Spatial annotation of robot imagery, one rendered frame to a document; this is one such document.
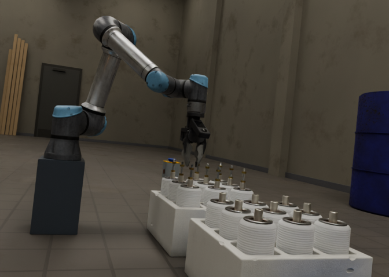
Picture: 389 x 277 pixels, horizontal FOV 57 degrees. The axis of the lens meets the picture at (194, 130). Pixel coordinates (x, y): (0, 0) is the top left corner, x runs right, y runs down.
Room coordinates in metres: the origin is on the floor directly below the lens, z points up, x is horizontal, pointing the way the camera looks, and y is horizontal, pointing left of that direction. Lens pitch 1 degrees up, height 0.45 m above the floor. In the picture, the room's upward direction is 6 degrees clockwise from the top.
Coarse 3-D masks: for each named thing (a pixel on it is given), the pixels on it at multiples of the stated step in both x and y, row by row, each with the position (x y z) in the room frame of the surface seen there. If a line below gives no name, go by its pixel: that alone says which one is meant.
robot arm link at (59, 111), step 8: (56, 112) 1.49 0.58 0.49; (64, 112) 1.48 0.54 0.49; (72, 112) 1.50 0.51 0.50; (80, 112) 1.53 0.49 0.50; (56, 120) 1.49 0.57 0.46; (64, 120) 1.48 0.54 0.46; (72, 120) 1.50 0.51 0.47; (80, 120) 1.54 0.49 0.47; (88, 120) 1.58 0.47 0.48; (56, 128) 1.49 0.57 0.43; (64, 128) 1.48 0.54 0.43; (72, 128) 1.50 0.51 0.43; (80, 128) 1.55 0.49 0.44; (72, 136) 1.50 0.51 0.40
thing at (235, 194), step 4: (232, 188) 1.52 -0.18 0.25; (232, 192) 1.49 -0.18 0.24; (236, 192) 1.47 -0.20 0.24; (240, 192) 1.47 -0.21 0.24; (244, 192) 1.47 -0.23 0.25; (248, 192) 1.47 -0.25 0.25; (252, 192) 1.49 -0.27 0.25; (232, 196) 1.49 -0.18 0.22; (236, 196) 1.47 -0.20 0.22; (240, 196) 1.47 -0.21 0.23; (244, 196) 1.46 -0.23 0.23; (248, 196) 1.47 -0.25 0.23; (232, 200) 1.49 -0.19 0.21; (244, 200) 1.47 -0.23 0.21
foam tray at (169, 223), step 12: (156, 192) 1.64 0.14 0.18; (156, 204) 1.57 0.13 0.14; (168, 204) 1.41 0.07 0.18; (156, 216) 1.55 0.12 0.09; (168, 216) 1.39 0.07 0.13; (180, 216) 1.34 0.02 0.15; (192, 216) 1.35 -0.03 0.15; (204, 216) 1.37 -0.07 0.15; (156, 228) 1.54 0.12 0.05; (168, 228) 1.38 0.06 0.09; (180, 228) 1.34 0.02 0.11; (168, 240) 1.37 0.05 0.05; (180, 240) 1.34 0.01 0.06; (168, 252) 1.35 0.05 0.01; (180, 252) 1.34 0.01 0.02
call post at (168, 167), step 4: (164, 164) 1.82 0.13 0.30; (168, 164) 1.78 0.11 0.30; (172, 164) 1.79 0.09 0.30; (176, 164) 1.80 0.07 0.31; (164, 168) 1.81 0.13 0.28; (168, 168) 1.79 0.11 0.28; (172, 168) 1.79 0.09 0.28; (176, 168) 1.80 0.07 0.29; (164, 172) 1.80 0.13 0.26; (168, 172) 1.79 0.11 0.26; (176, 172) 1.80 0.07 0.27; (164, 176) 1.80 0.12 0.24; (176, 176) 1.80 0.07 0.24; (160, 188) 1.84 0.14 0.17
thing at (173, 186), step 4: (172, 184) 1.50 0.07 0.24; (176, 184) 1.50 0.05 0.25; (180, 184) 1.49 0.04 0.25; (168, 188) 1.53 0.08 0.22; (172, 188) 1.50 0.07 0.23; (176, 188) 1.49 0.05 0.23; (168, 192) 1.53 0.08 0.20; (172, 192) 1.50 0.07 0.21; (176, 192) 1.49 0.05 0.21; (168, 196) 1.52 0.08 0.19; (172, 196) 1.50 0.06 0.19; (176, 196) 1.49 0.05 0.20; (172, 200) 1.50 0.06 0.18; (176, 200) 1.49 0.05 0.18
